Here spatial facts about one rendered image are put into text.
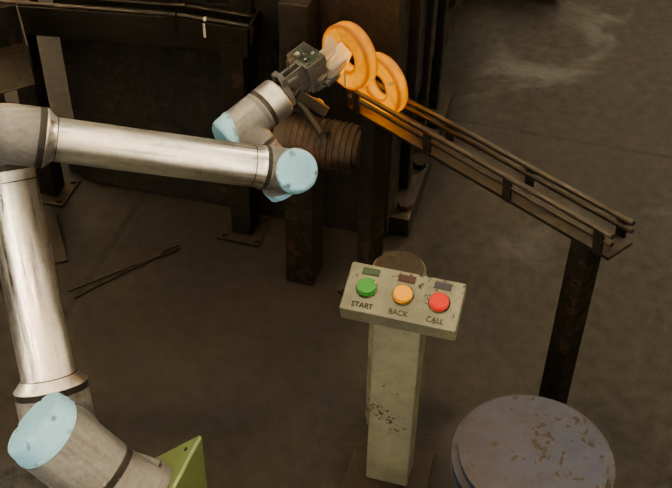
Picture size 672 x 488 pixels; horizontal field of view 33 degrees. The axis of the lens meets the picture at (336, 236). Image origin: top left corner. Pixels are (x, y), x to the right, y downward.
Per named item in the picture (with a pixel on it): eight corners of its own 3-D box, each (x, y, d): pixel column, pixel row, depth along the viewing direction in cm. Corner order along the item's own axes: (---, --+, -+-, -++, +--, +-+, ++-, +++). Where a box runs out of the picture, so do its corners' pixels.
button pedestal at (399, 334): (349, 435, 277) (355, 252, 235) (445, 457, 272) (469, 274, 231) (331, 488, 265) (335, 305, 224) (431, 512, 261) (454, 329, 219)
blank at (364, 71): (330, 10, 253) (319, 15, 251) (378, 33, 244) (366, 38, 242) (333, 71, 263) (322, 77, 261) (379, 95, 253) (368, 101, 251)
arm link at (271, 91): (282, 131, 243) (255, 111, 249) (299, 118, 245) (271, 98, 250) (273, 103, 236) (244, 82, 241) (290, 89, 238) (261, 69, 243)
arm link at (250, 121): (229, 163, 244) (201, 126, 242) (272, 129, 248) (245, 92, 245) (242, 161, 236) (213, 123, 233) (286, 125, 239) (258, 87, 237)
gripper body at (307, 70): (328, 53, 241) (286, 86, 237) (335, 81, 248) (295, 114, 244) (305, 38, 245) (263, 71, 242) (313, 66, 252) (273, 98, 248)
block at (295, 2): (290, 61, 297) (289, -20, 281) (320, 66, 296) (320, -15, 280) (278, 83, 290) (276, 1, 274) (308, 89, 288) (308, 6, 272)
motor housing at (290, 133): (287, 252, 325) (284, 100, 289) (361, 267, 321) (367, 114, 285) (274, 282, 316) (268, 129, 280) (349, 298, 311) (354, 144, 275)
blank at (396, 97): (377, 115, 274) (368, 121, 272) (353, 56, 270) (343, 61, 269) (418, 108, 261) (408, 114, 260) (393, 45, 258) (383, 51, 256)
